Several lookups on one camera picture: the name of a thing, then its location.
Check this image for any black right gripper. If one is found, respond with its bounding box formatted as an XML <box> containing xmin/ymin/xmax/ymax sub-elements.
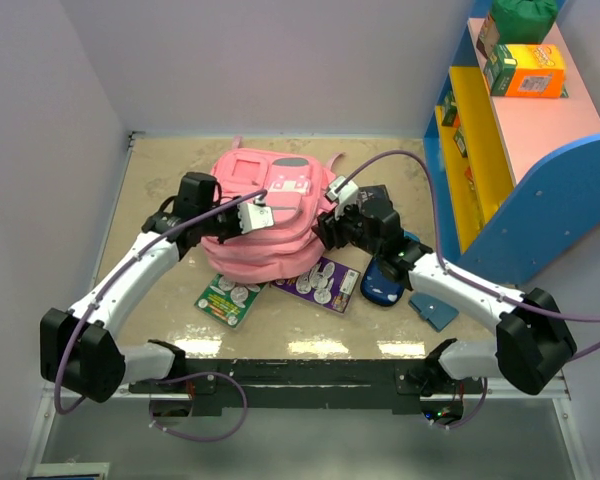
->
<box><xmin>311</xmin><ymin>198</ymin><xmax>382</xmax><ymax>258</ymax></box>

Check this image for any pink student backpack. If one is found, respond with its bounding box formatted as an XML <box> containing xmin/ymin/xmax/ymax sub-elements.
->
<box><xmin>201</xmin><ymin>136</ymin><xmax>343</xmax><ymax>283</ymax></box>

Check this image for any blue wallet notebook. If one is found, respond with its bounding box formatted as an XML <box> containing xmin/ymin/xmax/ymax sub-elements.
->
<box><xmin>409</xmin><ymin>293</ymin><xmax>459</xmax><ymax>332</ymax></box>

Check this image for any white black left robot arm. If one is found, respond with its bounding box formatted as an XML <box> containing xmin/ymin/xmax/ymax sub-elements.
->
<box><xmin>39</xmin><ymin>172</ymin><xmax>264</xmax><ymax>414</ymax></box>

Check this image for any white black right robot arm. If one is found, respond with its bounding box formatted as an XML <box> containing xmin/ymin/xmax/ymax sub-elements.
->
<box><xmin>313</xmin><ymin>178</ymin><xmax>577</xmax><ymax>396</ymax></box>

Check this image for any green cloth bag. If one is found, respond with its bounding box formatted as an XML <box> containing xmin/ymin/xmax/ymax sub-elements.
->
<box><xmin>490</xmin><ymin>0</ymin><xmax>559</xmax><ymax>44</ymax></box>

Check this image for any dark novel book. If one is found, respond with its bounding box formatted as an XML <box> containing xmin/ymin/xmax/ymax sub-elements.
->
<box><xmin>357</xmin><ymin>184</ymin><xmax>390</xmax><ymax>207</ymax></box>

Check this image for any purple paperback book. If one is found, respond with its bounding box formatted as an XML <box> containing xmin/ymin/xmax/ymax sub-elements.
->
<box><xmin>271</xmin><ymin>257</ymin><xmax>361</xmax><ymax>314</ymax></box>

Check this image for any green paperback book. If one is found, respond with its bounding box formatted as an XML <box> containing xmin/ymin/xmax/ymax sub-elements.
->
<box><xmin>194</xmin><ymin>274</ymin><xmax>267</xmax><ymax>329</ymax></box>

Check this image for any blue pencil case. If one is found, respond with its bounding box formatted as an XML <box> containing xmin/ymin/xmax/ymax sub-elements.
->
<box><xmin>360</xmin><ymin>257</ymin><xmax>405</xmax><ymax>307</ymax></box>

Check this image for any orange packet on shelf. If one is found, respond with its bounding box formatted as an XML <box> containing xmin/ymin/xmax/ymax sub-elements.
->
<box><xmin>464</xmin><ymin>166</ymin><xmax>484</xmax><ymax>230</ymax></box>

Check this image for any small green box lower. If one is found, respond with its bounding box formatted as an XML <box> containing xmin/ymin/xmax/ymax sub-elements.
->
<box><xmin>453</xmin><ymin>125</ymin><xmax>468</xmax><ymax>158</ymax></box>

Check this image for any small green box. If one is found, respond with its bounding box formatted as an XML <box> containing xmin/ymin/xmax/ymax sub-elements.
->
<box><xmin>441</xmin><ymin>89</ymin><xmax>460</xmax><ymax>128</ymax></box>
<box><xmin>453</xmin><ymin>125</ymin><xmax>468</xmax><ymax>158</ymax></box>

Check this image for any small green box upper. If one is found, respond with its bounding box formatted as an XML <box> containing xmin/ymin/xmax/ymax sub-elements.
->
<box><xmin>441</xmin><ymin>89</ymin><xmax>460</xmax><ymax>128</ymax></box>

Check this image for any blue yellow pink shelf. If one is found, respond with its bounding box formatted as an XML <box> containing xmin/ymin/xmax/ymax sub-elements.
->
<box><xmin>424</xmin><ymin>1</ymin><xmax>600</xmax><ymax>284</ymax></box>

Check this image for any brown card box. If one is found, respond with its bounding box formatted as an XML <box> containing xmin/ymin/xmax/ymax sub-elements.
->
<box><xmin>476</xmin><ymin>13</ymin><xmax>499</xmax><ymax>59</ymax></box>

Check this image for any orange green crayon box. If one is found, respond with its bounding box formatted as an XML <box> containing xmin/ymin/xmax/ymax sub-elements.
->
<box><xmin>483</xmin><ymin>44</ymin><xmax>567</xmax><ymax>99</ymax></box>

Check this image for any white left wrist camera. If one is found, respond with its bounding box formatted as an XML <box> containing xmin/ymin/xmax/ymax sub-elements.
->
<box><xmin>238</xmin><ymin>195</ymin><xmax>275</xmax><ymax>234</ymax></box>

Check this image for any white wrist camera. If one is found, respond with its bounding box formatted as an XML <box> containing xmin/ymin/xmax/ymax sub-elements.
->
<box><xmin>238</xmin><ymin>195</ymin><xmax>275</xmax><ymax>234</ymax></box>
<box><xmin>325</xmin><ymin>176</ymin><xmax>359</xmax><ymax>220</ymax></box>

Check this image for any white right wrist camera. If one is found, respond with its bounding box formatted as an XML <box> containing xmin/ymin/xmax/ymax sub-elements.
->
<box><xmin>325</xmin><ymin>176</ymin><xmax>359</xmax><ymax>220</ymax></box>

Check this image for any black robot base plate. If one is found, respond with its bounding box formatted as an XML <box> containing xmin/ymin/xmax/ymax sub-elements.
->
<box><xmin>128</xmin><ymin>357</ymin><xmax>486</xmax><ymax>419</ymax></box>

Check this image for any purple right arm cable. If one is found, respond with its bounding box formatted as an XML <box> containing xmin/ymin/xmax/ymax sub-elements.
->
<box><xmin>337</xmin><ymin>149</ymin><xmax>600</xmax><ymax>362</ymax></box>

